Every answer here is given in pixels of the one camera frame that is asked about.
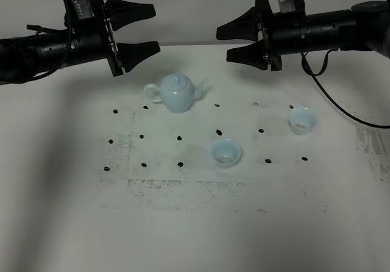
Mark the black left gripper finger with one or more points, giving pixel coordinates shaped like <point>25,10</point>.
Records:
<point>122,13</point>
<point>133,54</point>

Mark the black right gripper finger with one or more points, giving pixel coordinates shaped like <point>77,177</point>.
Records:
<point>245,27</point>
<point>252,55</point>

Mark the light blue teacup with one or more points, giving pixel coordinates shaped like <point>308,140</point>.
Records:
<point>302,120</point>
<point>225,153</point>

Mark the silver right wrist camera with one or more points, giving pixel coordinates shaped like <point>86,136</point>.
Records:
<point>286,6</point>

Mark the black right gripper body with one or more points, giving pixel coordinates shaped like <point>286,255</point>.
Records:
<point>277,30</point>

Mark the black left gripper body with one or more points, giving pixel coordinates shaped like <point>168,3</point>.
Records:
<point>107,44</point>

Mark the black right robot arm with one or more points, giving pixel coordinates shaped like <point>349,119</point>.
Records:
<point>363,27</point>

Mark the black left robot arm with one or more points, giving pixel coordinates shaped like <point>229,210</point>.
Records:
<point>34,57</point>

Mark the light blue porcelain teapot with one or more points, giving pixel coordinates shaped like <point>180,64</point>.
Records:
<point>176,92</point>

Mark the near light blue teacup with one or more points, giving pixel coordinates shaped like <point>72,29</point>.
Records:
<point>225,153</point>

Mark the far light blue teacup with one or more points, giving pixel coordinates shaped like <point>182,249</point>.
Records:
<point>302,120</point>

